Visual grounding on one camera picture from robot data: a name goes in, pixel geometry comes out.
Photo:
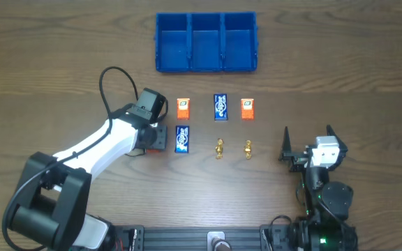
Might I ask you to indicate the mounting rail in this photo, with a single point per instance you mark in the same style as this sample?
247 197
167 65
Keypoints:
180 238

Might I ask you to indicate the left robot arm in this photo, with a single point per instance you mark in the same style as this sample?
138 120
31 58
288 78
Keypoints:
110 143

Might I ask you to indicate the blue candy pack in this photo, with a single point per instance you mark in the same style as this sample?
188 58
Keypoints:
182 139
220 107

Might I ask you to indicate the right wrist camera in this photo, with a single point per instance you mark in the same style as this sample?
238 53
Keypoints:
325 150

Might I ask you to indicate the gold candy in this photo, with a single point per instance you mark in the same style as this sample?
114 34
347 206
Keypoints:
219 148
247 149

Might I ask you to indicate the blue tray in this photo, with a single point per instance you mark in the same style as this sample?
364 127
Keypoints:
204 49

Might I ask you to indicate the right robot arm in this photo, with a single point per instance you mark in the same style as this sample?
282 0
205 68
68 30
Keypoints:
337 198

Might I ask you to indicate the orange candy box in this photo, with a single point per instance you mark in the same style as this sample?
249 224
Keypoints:
247 108
183 108

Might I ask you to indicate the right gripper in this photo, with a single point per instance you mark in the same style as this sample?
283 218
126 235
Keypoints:
300 160

